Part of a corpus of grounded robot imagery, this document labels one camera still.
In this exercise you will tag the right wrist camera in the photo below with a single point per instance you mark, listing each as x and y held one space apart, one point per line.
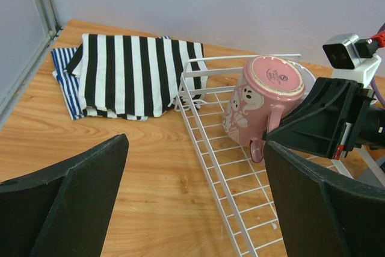
353 58

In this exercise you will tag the black white striped cloth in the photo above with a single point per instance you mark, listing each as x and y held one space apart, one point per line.
135 76

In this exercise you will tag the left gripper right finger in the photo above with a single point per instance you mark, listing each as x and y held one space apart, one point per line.
322 212

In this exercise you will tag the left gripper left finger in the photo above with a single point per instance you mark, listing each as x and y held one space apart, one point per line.
64 209

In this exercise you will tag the lilac grey mug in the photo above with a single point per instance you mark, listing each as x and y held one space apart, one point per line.
308 78

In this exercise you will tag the pink ghost mug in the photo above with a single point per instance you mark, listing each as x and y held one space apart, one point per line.
268 90

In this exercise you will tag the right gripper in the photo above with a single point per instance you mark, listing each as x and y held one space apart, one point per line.
316 125

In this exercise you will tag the blue white striped cloth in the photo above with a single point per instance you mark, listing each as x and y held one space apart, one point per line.
67 82

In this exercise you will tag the white wire dish rack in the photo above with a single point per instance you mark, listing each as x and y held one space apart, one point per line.
239 186

